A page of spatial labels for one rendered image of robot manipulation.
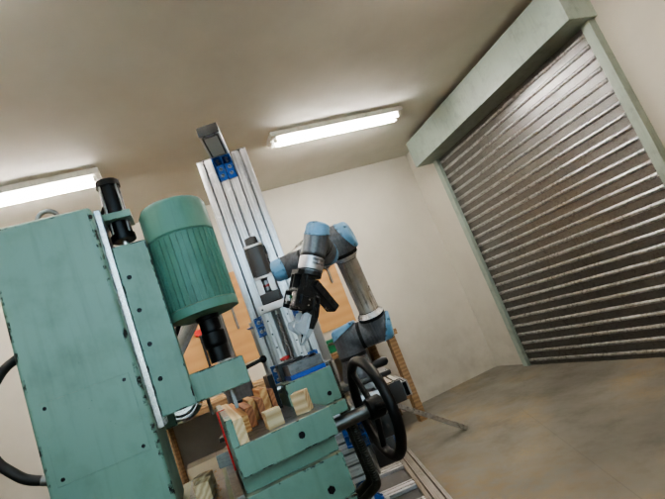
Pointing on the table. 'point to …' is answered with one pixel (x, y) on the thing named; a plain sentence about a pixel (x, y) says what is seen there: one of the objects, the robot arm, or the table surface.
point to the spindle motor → (187, 258)
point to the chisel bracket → (220, 378)
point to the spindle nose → (214, 338)
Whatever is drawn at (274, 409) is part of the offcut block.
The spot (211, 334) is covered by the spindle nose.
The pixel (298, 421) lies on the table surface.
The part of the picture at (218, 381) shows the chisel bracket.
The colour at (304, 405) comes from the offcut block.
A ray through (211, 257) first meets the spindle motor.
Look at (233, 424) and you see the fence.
